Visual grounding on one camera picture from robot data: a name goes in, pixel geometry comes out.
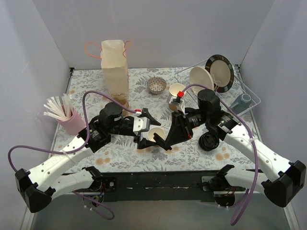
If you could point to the floral patterned table mat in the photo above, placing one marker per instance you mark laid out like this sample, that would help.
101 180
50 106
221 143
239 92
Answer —
121 154

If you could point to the white wire dish rack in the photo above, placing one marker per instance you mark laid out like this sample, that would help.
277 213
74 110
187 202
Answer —
228 97

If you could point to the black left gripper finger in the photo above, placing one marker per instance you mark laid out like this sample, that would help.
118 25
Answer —
143 143
153 121

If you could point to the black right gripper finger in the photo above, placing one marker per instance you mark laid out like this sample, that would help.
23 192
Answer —
160 142
179 131

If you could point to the dark rimmed ceramic plate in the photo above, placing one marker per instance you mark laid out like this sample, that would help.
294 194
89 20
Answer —
222 72

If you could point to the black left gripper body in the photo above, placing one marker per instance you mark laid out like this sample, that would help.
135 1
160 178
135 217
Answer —
138 133

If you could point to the stack of paper cups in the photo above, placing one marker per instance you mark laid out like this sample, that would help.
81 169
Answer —
174 89

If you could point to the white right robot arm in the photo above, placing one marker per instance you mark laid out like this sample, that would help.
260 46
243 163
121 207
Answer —
280 179

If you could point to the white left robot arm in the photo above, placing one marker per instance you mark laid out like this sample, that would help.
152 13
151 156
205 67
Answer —
43 183

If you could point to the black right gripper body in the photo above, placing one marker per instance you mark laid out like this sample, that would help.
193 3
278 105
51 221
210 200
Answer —
182 125

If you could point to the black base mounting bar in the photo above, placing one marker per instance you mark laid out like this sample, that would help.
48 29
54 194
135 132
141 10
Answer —
156 186

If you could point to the patterned ceramic bowl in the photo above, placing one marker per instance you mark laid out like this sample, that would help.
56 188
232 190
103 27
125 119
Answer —
156 85

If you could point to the pink straw holder cup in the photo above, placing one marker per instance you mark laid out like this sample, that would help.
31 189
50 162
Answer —
74 124

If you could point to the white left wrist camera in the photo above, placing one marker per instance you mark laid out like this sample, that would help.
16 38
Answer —
140 124

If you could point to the grey blue ceramic mug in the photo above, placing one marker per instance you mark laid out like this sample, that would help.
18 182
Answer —
241 103

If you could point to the stack of black lids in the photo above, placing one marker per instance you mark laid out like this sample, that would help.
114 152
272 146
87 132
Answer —
208 141

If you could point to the cream ceramic plate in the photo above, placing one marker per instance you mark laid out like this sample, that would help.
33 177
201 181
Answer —
199 75

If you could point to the stack of cardboard cup carriers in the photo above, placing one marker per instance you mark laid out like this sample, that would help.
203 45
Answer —
124 104

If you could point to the beige paper takeout bag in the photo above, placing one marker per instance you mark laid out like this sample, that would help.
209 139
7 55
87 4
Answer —
114 67

